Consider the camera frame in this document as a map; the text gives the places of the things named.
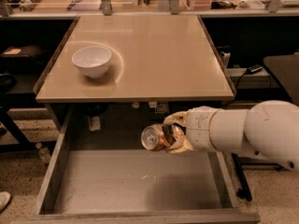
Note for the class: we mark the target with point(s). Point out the clear plastic water bottle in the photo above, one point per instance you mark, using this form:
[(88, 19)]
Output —
[(44, 153)]

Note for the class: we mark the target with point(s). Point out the open grey top drawer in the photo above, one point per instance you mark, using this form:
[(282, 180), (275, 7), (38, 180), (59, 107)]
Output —
[(107, 177)]

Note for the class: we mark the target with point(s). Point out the black phone device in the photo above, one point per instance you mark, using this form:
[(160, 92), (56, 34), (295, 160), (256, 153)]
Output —
[(254, 69)]

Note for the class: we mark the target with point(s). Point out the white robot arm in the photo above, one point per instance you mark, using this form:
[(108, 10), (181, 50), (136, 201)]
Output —
[(268, 131)]

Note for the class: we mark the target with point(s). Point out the white ceramic bowl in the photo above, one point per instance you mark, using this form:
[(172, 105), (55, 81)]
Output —
[(92, 61)]

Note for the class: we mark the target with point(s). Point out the black floor bar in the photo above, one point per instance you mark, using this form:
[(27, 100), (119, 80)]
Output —
[(244, 191)]

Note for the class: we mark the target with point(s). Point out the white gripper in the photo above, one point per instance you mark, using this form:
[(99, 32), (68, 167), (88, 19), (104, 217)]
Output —
[(199, 128)]

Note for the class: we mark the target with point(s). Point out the orange soda can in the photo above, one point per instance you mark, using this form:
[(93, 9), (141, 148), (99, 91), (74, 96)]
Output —
[(160, 136)]

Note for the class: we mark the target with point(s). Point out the white shoe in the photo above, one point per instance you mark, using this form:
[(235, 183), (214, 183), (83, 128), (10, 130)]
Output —
[(4, 200)]

